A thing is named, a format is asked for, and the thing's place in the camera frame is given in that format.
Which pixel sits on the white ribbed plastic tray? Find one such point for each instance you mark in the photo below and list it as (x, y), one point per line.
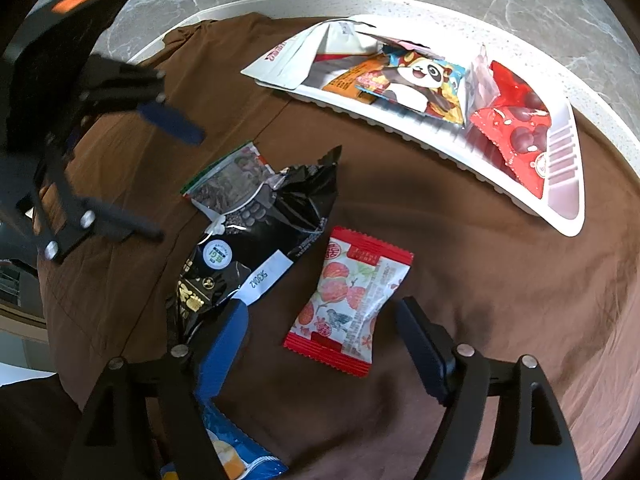
(563, 203)

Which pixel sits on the panda cartoon snack packet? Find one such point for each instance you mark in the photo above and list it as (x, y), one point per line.
(430, 87)

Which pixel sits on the green clear seed packet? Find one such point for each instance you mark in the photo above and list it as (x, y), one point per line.
(225, 185)

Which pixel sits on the black cookie snack packet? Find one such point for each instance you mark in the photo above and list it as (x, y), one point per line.
(283, 219)

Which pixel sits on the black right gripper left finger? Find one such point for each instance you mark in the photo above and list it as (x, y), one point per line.
(114, 438)

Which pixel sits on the blue yellow cake packet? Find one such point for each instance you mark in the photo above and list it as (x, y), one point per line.
(241, 456)

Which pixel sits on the red chocolate ball packet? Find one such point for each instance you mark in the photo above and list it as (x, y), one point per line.
(517, 123)

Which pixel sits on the orange snack bar packet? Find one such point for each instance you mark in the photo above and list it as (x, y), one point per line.
(350, 77)

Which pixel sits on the white red large snack packet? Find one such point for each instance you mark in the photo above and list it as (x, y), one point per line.
(288, 64)

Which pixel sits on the red white fruit candy packet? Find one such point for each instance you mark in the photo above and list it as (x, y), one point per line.
(359, 275)

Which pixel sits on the white plain snack packet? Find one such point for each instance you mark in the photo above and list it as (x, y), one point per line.
(480, 85)

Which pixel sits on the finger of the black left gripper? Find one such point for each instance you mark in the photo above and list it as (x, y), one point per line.
(118, 224)
(172, 122)

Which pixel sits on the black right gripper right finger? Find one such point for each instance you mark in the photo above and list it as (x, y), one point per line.
(531, 439)

